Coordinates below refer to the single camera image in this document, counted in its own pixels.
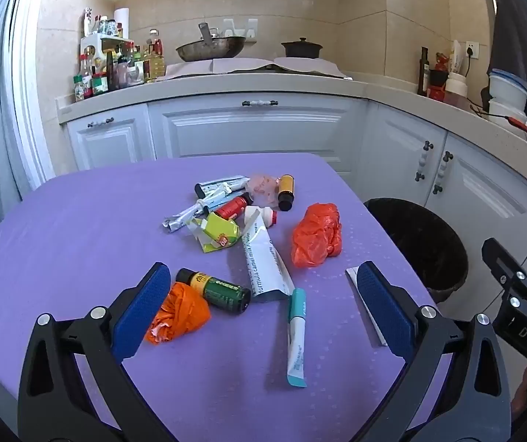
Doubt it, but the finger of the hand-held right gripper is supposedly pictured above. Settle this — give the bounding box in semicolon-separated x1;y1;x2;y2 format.
481;238;527;308

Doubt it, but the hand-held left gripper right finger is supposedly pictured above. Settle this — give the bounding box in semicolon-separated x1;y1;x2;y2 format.
356;260;513;442

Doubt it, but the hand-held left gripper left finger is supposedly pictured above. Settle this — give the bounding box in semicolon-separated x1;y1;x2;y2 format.
17;262;174;442

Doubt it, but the white card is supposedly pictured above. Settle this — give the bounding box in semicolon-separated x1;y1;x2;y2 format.
345;267;388;348

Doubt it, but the small orange plastic bag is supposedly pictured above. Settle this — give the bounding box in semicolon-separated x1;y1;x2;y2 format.
144;282;212;345

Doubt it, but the black trash bin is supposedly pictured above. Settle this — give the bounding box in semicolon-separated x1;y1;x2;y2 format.
364;198;469;305

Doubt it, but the dark green small bottle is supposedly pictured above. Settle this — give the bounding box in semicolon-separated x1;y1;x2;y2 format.
175;268;252;316

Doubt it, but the teal white tube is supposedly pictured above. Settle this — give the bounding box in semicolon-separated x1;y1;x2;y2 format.
286;288;309;388

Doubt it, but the large orange plastic bag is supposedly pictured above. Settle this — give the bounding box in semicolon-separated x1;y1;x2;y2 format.
291;203;343;269

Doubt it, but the yellow green carton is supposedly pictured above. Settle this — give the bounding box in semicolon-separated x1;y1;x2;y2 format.
189;212;242;254

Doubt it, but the white printed sachet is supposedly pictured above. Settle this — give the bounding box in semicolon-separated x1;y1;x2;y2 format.
242;207;295;304

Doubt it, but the small white plastic tube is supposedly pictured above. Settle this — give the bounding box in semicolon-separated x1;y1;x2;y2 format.
197;192;236;211

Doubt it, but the red small bottle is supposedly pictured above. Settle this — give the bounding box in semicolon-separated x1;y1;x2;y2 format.
214;193;252;222

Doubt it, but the white bottle red cap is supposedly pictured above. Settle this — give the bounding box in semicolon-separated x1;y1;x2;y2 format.
250;206;279;228

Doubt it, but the brown bottle black cap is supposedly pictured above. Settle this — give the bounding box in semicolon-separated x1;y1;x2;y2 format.
277;174;296;213

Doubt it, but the clear plastic wrapper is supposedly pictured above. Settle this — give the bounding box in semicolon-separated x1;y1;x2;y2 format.
245;174;282;207

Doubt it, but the purple tablecloth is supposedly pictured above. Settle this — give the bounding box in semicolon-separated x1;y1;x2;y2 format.
0;153;457;442

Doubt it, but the white plastic tub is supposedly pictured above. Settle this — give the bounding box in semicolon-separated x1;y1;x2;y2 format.
488;99;527;126

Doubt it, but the white tub blue lid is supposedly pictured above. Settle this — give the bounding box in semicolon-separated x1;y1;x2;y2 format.
488;69;527;108

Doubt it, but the white lidded jar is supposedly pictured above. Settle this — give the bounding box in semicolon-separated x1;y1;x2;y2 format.
444;73;467;98

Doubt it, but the red black kitchen gadget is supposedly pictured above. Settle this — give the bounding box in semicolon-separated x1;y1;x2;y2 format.
429;52;450;101

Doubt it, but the dark olive oil bottle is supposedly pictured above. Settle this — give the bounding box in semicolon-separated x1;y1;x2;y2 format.
417;47;431;97

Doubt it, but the white yellow packet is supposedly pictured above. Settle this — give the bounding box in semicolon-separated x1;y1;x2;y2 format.
450;39;464;74

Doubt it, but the white kitchen cabinet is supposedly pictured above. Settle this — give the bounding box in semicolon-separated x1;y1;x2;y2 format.
59;92;527;332

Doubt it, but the beige stone countertop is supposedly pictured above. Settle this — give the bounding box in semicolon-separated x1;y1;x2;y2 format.
56;71;527;162

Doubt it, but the group of condiment bottles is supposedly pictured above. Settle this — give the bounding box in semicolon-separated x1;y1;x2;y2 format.
72;7;167;102

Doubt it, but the beige stove cloth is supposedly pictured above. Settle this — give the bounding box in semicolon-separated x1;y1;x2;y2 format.
165;56;351;79

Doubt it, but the black lidded pot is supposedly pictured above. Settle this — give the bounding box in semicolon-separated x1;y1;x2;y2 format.
281;38;324;59

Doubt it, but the white spice rack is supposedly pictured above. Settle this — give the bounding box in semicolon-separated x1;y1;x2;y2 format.
79;32;131;74

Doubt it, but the metal wok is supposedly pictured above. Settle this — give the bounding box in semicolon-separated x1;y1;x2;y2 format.
175;23;247;63

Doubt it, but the paper towel roll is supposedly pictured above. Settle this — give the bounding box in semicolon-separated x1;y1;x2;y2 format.
114;7;131;38

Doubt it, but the vertical cabinet door handle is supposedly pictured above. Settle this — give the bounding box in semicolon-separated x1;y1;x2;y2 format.
415;140;434;182
433;151;454;195

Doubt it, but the white wall rack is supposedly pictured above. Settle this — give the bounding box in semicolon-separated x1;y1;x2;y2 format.
222;17;259;42

